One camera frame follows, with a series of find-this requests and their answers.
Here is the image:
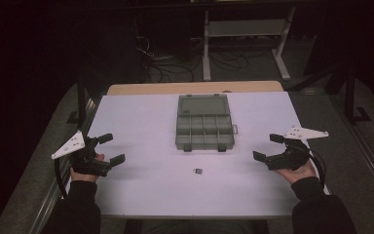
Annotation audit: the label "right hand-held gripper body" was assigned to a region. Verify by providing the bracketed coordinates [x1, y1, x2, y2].
[265, 126, 330, 172]

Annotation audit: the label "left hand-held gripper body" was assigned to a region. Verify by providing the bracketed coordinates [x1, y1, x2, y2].
[51, 130, 113, 178]

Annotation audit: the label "person's left hand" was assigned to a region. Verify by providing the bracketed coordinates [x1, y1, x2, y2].
[69, 153, 106, 184]

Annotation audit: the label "person's right hand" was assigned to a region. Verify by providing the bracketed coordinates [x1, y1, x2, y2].
[274, 159, 318, 186]

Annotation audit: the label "black metal stand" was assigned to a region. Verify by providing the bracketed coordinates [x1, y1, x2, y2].
[343, 62, 373, 127]
[65, 72, 90, 125]

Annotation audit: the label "grey plastic organizer box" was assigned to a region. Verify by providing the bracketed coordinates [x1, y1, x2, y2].
[174, 94, 240, 153]

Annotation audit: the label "wooden table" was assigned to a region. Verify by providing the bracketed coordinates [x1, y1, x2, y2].
[106, 80, 285, 97]

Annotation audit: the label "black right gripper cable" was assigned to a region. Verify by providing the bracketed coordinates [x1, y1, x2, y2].
[307, 148, 327, 189]

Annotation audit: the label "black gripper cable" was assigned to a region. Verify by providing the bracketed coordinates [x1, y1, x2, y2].
[54, 157, 70, 200]
[307, 148, 327, 189]

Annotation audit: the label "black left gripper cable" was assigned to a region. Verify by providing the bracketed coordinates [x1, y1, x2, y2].
[54, 157, 70, 200]

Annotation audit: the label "aluminium frame rail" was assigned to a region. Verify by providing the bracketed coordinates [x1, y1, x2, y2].
[329, 96, 374, 209]
[28, 97, 100, 234]

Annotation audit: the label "tangle of black floor cables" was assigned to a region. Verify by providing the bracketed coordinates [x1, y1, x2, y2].
[134, 33, 269, 83]

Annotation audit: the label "white metal desk frame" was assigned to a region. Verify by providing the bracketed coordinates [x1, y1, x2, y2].
[202, 6, 297, 82]

